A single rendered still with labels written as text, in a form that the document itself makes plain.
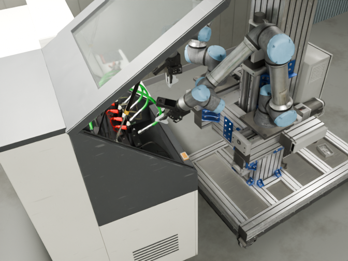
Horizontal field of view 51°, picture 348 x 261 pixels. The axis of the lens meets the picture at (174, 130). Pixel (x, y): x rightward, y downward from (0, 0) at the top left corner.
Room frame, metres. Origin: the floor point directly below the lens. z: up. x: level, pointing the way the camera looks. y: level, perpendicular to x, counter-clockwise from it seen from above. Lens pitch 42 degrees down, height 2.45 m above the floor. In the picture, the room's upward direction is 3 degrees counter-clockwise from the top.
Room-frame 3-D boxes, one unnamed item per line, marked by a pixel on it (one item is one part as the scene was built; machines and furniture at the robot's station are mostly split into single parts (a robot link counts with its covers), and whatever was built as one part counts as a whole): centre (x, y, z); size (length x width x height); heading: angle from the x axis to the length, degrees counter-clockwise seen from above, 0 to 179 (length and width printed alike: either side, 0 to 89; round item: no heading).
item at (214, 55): (2.03, -0.29, 1.20); 0.13 x 0.12 x 0.14; 64
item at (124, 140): (1.65, 0.29, 0.91); 0.34 x 0.10 x 0.15; 21
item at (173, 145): (1.62, 0.03, 0.87); 0.62 x 0.04 x 0.16; 21
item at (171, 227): (1.53, 0.28, 0.39); 0.70 x 0.58 x 0.79; 21
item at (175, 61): (1.73, -0.01, 1.37); 0.09 x 0.08 x 0.12; 111
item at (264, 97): (1.58, -0.54, 1.20); 0.13 x 0.12 x 0.14; 12
